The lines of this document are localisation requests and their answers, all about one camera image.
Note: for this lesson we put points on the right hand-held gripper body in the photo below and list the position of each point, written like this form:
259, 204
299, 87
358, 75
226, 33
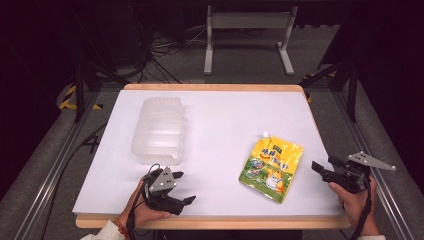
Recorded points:
355, 173

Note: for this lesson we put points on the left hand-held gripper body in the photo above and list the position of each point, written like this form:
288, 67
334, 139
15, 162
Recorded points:
161, 185

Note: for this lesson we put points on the translucent plastic storage box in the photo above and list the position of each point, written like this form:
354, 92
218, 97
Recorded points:
159, 133

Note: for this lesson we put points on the yellow spouted snack pouch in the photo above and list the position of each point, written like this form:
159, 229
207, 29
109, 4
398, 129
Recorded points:
273, 166

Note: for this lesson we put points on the person's right hand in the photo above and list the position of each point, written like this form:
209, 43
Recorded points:
356, 206

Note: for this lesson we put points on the person's left hand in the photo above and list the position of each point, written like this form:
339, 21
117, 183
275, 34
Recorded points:
141, 213

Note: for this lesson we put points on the white table sheet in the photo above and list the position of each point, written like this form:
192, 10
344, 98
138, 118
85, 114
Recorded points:
216, 133

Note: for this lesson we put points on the yellow black floor tape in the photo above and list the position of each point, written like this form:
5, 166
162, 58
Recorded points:
309, 97

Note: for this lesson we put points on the black tripod stand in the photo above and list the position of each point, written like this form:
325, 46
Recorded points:
348, 80
83, 83

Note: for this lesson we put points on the grey metal stand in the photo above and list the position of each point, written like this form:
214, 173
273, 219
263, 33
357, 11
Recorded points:
250, 20

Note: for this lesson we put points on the aluminium frame rail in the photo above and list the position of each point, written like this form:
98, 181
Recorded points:
56, 166
373, 160

